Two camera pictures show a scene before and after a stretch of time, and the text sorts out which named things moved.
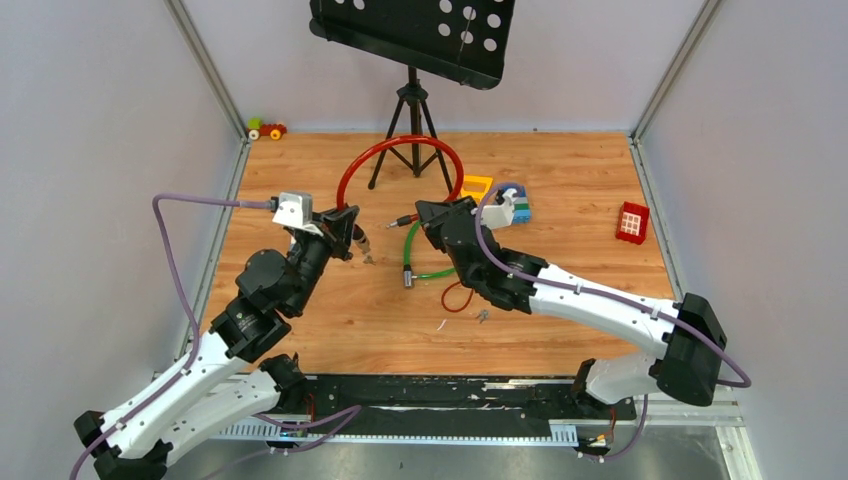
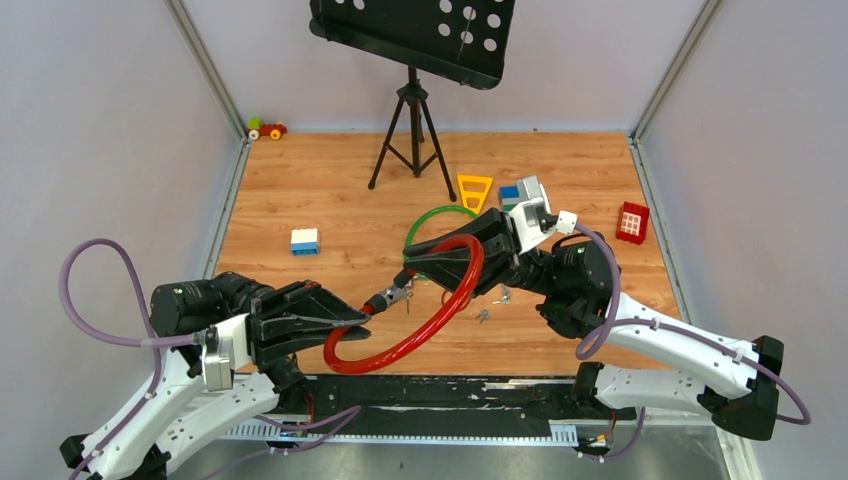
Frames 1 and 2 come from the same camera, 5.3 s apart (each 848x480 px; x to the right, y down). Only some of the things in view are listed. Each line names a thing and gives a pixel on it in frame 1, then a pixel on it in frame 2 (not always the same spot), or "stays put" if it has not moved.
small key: x=483 y=315 stays put
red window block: x=633 y=221 stays put
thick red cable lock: x=393 y=140 -> x=397 y=355
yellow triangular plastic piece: x=476 y=194 stays put
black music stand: x=463 y=40 stays put
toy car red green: x=255 y=129 stays put
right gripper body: x=432 y=227 -> x=511 y=241
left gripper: x=339 y=225 -> x=307 y=299
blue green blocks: x=521 y=211 -> x=510 y=197
